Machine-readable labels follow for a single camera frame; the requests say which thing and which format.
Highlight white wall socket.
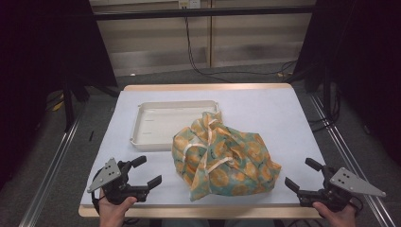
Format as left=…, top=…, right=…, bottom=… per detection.
left=178, top=0, right=201, bottom=9

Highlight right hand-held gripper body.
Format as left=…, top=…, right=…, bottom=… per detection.
left=297, top=166, right=387, bottom=213

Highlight person's left hand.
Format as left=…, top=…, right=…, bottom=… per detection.
left=97, top=188, right=138, bottom=227

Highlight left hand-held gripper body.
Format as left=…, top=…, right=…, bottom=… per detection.
left=87, top=157, right=149, bottom=205

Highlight white plastic tray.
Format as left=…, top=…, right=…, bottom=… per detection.
left=130, top=99, right=221, bottom=151

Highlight metal floor rail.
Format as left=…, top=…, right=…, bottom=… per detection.
left=308, top=94, right=396, bottom=227
left=18, top=116, right=83, bottom=227

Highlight orange print fabric bag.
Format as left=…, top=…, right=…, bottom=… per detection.
left=171, top=111, right=283, bottom=202

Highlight person's right hand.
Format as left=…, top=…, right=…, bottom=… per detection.
left=312, top=201, right=357, bottom=227

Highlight black floor cables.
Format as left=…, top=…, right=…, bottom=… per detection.
left=308, top=84, right=343, bottom=133

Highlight black horizontal bar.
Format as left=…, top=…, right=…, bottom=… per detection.
left=93, top=5, right=316, bottom=22

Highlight black metal stand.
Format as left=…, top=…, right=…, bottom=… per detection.
left=61, top=75, right=121, bottom=131

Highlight dark curtain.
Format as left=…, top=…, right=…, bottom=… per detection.
left=292, top=0, right=401, bottom=165
left=0, top=0, right=119, bottom=190

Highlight black hanging cable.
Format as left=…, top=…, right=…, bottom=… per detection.
left=183, top=17, right=298, bottom=83

